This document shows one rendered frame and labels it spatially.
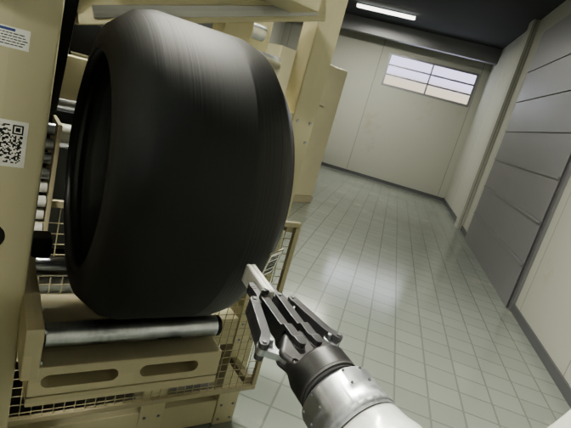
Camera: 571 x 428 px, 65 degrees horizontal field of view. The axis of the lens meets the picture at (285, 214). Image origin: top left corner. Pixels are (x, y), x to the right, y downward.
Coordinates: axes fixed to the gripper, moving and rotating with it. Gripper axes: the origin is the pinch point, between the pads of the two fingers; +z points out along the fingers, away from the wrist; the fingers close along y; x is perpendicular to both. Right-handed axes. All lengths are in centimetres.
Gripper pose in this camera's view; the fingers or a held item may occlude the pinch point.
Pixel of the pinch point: (257, 285)
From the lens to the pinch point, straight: 66.9
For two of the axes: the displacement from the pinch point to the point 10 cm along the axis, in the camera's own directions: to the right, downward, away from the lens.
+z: -4.6, -4.7, 7.5
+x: -3.2, 8.8, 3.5
